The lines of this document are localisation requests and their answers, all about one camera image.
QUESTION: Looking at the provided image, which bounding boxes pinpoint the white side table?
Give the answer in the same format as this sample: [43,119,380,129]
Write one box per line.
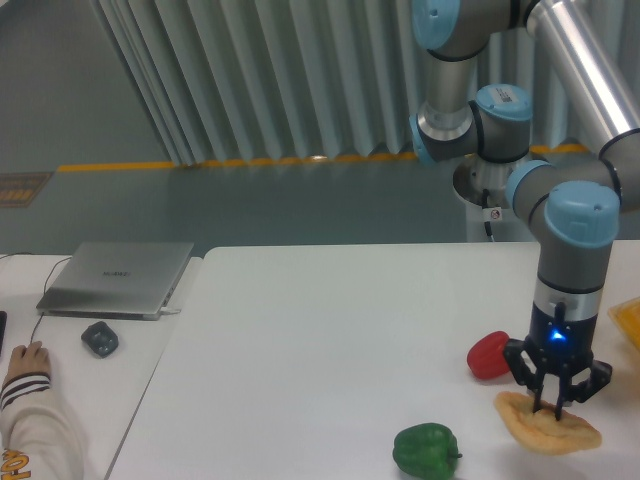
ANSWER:
[1,254,202,479]

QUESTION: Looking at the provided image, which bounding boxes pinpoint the triangular golden bread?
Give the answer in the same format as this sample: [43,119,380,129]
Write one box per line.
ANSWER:
[494,391,602,456]

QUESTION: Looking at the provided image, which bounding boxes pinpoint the yellow plastic tray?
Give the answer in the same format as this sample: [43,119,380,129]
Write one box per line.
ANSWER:
[607,297,639,355]

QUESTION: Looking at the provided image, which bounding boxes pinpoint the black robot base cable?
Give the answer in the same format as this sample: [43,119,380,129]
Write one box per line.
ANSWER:
[480,187,497,244]

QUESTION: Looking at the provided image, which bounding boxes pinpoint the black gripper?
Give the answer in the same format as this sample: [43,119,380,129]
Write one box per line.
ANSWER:
[503,304,613,420]

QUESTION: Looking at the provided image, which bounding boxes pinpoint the black phone at edge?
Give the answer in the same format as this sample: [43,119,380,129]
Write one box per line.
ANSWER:
[0,310,8,357]

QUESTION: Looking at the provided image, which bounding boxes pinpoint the green bell pepper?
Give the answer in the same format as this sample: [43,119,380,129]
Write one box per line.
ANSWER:
[392,423,462,479]

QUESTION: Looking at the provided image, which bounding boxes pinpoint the dark grey small device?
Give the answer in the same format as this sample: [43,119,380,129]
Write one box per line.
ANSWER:
[81,321,119,359]

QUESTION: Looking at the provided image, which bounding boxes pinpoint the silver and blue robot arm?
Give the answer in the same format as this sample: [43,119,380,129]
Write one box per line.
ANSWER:
[409,1,639,408]

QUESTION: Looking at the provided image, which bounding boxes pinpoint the cream striped sleeve forearm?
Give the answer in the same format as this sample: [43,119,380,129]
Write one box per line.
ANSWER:
[1,372,84,479]

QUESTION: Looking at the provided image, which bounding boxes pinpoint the red bell pepper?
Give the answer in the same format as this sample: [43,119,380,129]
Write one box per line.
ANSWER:
[466,331,509,380]

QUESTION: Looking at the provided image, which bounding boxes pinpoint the black mouse cable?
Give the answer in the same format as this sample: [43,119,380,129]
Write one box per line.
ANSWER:
[0,252,74,346]

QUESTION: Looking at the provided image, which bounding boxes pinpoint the silver closed laptop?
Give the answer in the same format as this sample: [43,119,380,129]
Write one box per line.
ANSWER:
[36,242,193,320]

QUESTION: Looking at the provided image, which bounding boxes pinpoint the person's hand on mouse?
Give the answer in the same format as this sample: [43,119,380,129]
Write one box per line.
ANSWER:
[3,341,52,386]

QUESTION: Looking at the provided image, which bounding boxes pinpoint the pleated grey curtain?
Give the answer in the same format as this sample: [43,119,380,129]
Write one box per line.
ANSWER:
[89,0,640,166]

